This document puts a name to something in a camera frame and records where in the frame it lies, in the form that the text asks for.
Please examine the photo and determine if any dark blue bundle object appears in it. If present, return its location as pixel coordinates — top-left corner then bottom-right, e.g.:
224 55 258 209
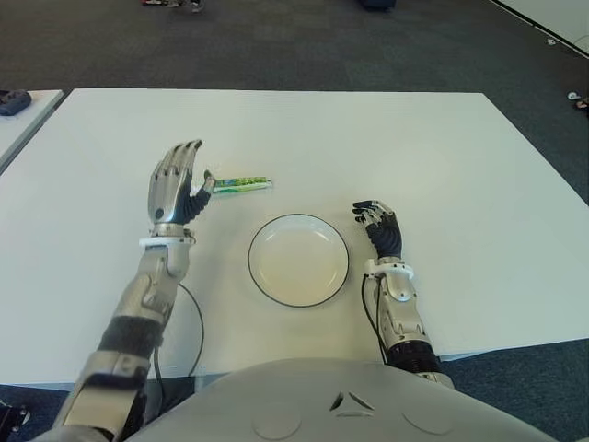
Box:
0 89 32 116

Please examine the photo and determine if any white background table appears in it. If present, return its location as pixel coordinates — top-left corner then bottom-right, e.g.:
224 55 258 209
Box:
490 0 589 54

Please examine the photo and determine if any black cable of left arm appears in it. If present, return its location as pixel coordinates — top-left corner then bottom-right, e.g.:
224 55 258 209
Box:
154 281 206 388

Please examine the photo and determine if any white side table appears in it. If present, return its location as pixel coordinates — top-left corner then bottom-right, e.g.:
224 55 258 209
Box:
0 89 64 174

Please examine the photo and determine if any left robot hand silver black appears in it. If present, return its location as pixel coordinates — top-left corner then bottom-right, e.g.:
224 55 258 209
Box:
146 137 215 227

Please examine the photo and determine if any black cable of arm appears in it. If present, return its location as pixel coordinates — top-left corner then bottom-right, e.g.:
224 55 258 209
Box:
362 273 390 365
154 281 206 388

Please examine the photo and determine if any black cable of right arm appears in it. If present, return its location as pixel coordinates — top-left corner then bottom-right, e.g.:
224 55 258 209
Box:
362 273 390 365

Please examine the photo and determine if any dark blue floor object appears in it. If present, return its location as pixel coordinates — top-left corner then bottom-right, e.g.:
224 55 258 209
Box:
357 0 398 13

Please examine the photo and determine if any grey robot torso shell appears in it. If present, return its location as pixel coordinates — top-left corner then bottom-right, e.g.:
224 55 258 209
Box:
126 356 560 442

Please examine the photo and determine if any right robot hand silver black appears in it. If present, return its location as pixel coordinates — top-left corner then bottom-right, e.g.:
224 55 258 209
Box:
352 199 405 262

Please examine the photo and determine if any white plate with dark rim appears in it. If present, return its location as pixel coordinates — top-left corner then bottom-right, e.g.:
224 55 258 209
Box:
247 212 351 309

